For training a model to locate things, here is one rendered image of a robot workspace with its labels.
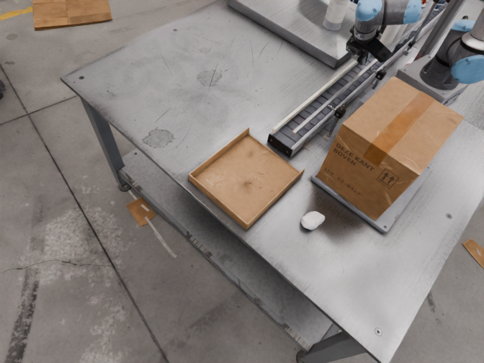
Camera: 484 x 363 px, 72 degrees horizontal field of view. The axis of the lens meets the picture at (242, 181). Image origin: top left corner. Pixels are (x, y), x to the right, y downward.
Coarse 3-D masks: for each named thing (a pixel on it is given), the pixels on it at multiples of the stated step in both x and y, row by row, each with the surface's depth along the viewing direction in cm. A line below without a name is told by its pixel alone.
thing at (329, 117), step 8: (440, 16) 175; (432, 24) 173; (424, 32) 170; (416, 40) 167; (400, 48) 155; (392, 56) 151; (384, 64) 147; (368, 80) 140; (360, 88) 137; (352, 96) 135; (328, 120) 131; (312, 128) 123; (320, 128) 128; (304, 136) 120; (312, 136) 125; (272, 144) 122; (280, 144) 119; (296, 144) 118; (288, 152) 118; (296, 152) 122
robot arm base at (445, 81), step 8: (432, 64) 129; (440, 64) 126; (448, 64) 124; (424, 72) 132; (432, 72) 129; (440, 72) 127; (448, 72) 126; (424, 80) 132; (432, 80) 130; (440, 80) 128; (448, 80) 128; (440, 88) 130; (448, 88) 130
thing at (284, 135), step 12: (432, 12) 174; (396, 48) 154; (372, 60) 148; (348, 72) 142; (372, 72) 143; (336, 84) 137; (360, 84) 141; (324, 96) 132; (312, 108) 128; (300, 120) 124; (312, 120) 125; (276, 132) 120; (288, 132) 120; (300, 132) 121; (288, 144) 117
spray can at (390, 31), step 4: (396, 24) 136; (400, 24) 137; (388, 28) 139; (392, 28) 138; (396, 28) 138; (384, 32) 142; (388, 32) 140; (392, 32) 139; (396, 32) 140; (384, 36) 142; (388, 36) 141; (392, 36) 141; (380, 40) 145; (384, 40) 143; (388, 40) 143; (392, 40) 143; (384, 44) 144; (388, 44) 144
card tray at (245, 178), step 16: (240, 144) 121; (256, 144) 122; (208, 160) 112; (224, 160) 117; (240, 160) 117; (256, 160) 118; (272, 160) 119; (192, 176) 108; (208, 176) 113; (224, 176) 113; (240, 176) 114; (256, 176) 114; (272, 176) 115; (288, 176) 115; (208, 192) 106; (224, 192) 110; (240, 192) 110; (256, 192) 111; (272, 192) 111; (224, 208) 105; (240, 208) 107; (256, 208) 108; (240, 224) 104
